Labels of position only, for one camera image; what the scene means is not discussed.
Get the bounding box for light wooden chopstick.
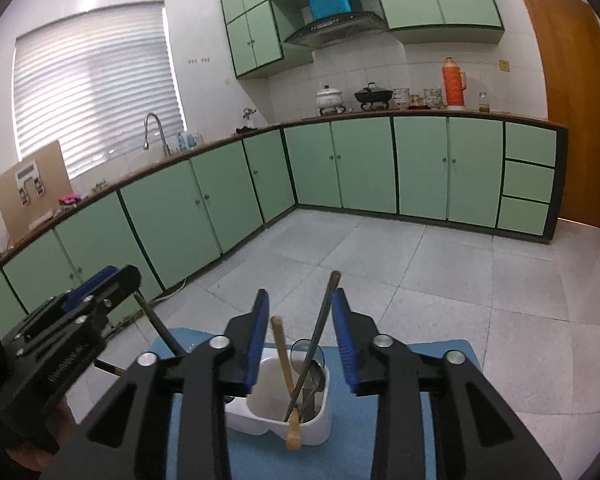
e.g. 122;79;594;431
270;315;301;452

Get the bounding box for grey chopstick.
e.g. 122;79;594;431
284;271;341;422

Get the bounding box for green lower kitchen cabinets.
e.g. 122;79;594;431
0;110;568;334

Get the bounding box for blue table mat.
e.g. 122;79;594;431
166;328;480;479

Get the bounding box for white plastic utensil holder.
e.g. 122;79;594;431
225;348;332;446

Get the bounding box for cardboard board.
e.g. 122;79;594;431
0;141;73;243

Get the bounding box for chrome faucet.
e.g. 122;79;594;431
143;112;171;158

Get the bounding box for window blinds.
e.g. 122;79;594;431
12;1;187;178

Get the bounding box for small kettle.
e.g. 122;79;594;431
235;107;257;134

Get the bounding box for glass jar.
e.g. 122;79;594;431
478;92;491;113

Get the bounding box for white pot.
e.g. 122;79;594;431
315;84;346;115

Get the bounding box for black wok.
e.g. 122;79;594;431
354;81;393;110

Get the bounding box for orange thermos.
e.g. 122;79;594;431
442;56;467;110

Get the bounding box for wooden door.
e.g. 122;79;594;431
524;0;600;228

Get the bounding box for range hood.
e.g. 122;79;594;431
285;11;388;50

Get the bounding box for blue box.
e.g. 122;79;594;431
308;0;362;21

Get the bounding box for green upper cabinets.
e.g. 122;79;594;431
221;0;505;79

